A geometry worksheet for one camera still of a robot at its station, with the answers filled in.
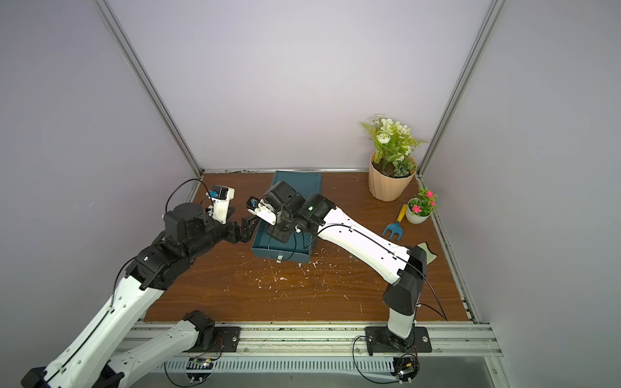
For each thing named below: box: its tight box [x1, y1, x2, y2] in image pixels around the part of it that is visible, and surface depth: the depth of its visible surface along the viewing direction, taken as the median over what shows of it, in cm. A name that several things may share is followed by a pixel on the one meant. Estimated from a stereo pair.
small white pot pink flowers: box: [405, 186, 439, 225], surface depth 93 cm
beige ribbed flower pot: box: [367, 151, 417, 203], surface depth 102 cm
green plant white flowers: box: [361, 114, 429, 178], surface depth 94 cm
